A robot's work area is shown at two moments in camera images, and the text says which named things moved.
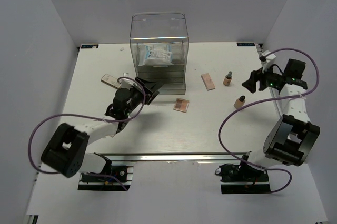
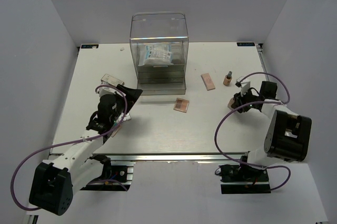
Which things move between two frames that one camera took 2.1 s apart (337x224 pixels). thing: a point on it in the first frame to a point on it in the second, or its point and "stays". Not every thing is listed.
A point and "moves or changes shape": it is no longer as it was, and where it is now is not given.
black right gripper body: [268, 79] to [241, 100]
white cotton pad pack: [159, 54] stays
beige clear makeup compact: [111, 81] stays
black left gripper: [150, 89] to [131, 95]
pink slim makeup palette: [208, 81] stays
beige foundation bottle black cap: [240, 102] moves or changes shape
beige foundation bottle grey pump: [227, 79] stays
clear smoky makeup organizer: [159, 41] stays
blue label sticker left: [88, 46] stays
